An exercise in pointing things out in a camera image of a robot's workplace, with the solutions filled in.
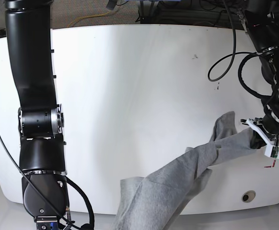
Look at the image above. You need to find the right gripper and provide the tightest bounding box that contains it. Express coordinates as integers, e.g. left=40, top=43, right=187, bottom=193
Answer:
left=35, top=216, right=92, bottom=230

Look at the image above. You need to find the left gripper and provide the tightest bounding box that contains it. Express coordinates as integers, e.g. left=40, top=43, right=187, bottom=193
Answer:
left=250, top=115, right=279, bottom=149

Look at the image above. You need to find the grey T-shirt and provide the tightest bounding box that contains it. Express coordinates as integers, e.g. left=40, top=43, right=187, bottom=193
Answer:
left=112, top=112, right=257, bottom=230

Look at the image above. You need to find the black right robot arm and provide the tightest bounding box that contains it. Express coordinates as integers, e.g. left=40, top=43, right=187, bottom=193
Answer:
left=5, top=0, right=80, bottom=230

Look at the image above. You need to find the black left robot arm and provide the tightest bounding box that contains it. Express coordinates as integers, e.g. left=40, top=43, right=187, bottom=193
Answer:
left=238, top=0, right=279, bottom=143

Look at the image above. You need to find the red tape rectangle marker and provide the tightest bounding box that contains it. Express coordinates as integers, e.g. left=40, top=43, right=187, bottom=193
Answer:
left=264, top=160, right=277, bottom=168

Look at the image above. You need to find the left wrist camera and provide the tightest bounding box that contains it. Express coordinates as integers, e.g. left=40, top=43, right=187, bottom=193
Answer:
left=264, top=144, right=279, bottom=159

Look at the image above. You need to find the right table cable grommet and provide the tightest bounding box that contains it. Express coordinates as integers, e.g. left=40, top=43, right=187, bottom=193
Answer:
left=242, top=190, right=256, bottom=203

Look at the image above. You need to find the black cable loop on table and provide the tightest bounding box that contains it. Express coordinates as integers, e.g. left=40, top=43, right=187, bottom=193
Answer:
left=208, top=0, right=260, bottom=82

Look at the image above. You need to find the yellow cable on floor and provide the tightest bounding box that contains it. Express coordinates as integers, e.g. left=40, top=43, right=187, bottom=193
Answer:
left=69, top=9, right=117, bottom=27

